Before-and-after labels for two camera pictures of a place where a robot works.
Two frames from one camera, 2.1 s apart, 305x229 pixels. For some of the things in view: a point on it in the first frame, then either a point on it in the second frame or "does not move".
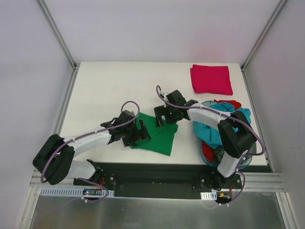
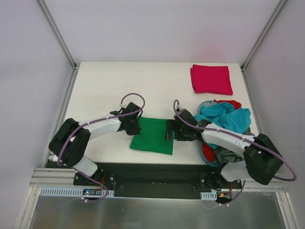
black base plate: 165,180 does not move
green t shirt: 161,138 does not move
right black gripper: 165,113 -> 176,130
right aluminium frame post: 263,34 does not move
